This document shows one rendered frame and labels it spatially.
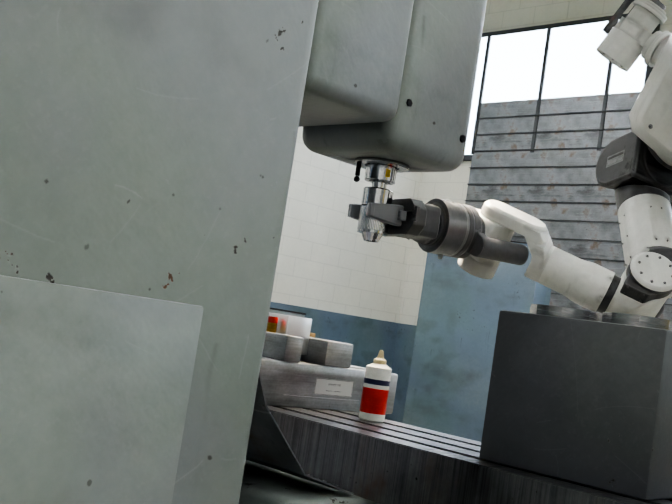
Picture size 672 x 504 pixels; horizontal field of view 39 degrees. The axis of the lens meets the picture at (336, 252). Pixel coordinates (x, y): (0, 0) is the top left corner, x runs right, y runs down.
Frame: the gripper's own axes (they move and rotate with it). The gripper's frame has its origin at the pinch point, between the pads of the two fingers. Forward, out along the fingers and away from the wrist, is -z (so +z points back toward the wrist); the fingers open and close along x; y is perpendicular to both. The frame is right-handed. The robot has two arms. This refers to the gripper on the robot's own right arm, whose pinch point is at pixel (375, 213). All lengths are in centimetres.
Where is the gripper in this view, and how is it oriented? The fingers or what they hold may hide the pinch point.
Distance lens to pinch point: 147.7
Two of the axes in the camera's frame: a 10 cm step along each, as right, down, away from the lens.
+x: 5.1, 0.1, -8.6
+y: -1.4, 9.9, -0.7
